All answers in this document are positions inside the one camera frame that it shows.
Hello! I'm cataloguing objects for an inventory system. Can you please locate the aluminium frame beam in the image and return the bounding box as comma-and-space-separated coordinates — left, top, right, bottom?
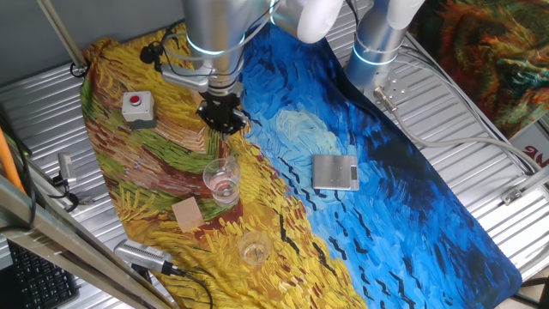
0, 173, 177, 309

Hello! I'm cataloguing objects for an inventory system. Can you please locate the thick grey base cable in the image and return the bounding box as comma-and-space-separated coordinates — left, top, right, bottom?
372, 85, 544, 173

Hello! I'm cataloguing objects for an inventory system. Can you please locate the clear empty plastic cup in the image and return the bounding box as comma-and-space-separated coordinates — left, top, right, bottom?
238, 231, 274, 267

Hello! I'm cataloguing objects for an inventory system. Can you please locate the clear plastic cup with water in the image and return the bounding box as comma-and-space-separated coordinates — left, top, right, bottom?
202, 156, 242, 208

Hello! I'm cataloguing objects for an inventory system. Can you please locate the orange pole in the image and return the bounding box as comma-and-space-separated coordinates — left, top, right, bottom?
0, 127, 26, 194

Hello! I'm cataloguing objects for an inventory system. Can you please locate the grey box with red button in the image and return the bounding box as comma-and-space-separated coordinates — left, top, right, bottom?
121, 90, 158, 130

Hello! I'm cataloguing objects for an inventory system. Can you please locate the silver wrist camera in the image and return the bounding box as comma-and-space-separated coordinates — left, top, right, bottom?
160, 64, 212, 94

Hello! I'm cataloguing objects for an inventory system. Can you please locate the black computer keyboard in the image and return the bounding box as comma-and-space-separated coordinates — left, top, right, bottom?
6, 239, 81, 309

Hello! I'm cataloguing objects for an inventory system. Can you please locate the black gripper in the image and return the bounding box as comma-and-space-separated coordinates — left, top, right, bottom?
196, 90, 250, 136

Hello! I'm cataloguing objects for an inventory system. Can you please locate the ribbed silver camera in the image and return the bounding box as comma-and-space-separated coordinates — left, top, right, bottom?
113, 239, 173, 276

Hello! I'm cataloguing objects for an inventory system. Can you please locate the slanted aluminium pole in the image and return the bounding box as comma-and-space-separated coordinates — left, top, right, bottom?
36, 0, 89, 72

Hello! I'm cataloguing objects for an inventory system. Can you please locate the white sign with red letters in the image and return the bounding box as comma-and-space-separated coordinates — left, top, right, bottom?
509, 122, 549, 169

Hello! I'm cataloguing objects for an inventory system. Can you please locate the painted wheat field tablecloth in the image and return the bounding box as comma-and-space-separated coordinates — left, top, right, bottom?
79, 19, 523, 309

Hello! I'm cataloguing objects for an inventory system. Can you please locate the black ribbed camera cable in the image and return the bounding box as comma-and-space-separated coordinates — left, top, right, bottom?
169, 264, 214, 309

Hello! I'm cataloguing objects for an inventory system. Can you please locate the orange green painted cloth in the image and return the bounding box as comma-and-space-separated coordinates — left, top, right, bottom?
407, 0, 549, 138

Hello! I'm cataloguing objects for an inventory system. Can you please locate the black cable tie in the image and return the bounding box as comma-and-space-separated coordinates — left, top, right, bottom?
69, 61, 91, 80

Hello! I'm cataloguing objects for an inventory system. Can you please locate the aluminium bar with bracket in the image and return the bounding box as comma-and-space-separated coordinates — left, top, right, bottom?
500, 165, 549, 206

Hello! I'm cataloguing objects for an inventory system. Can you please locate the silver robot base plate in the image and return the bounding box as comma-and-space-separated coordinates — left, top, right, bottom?
363, 68, 412, 107

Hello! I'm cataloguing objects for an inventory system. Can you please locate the black stand leg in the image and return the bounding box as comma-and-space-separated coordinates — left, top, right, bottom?
512, 276, 549, 309

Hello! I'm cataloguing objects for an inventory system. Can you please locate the silver digital kitchen scale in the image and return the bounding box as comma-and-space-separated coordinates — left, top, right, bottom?
311, 154, 360, 192

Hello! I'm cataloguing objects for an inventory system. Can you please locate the small grey camera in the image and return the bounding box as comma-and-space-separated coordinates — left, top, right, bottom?
57, 152, 78, 186

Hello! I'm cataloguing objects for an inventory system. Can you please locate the thin grey wrist cable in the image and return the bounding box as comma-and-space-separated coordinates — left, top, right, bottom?
162, 0, 280, 61

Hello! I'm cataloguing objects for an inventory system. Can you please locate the plain wooden block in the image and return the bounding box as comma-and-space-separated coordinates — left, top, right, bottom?
171, 196, 206, 234

